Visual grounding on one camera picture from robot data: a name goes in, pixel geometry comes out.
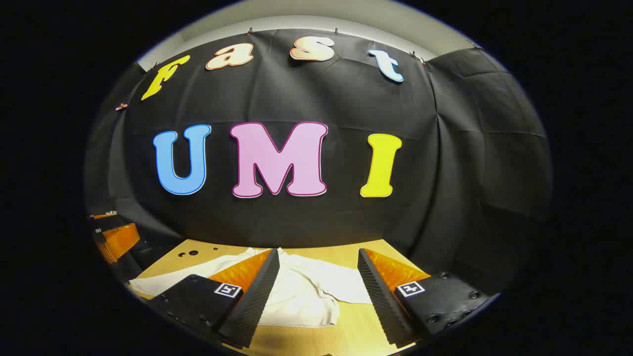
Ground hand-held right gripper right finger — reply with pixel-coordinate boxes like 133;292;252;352
357;248;490;348

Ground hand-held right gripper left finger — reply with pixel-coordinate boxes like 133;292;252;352
148;248;280;349

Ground white long-sleeved garment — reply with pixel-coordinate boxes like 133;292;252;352
129;247;372;328

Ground black backdrop cloth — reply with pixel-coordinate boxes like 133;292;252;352
84;29;552;297

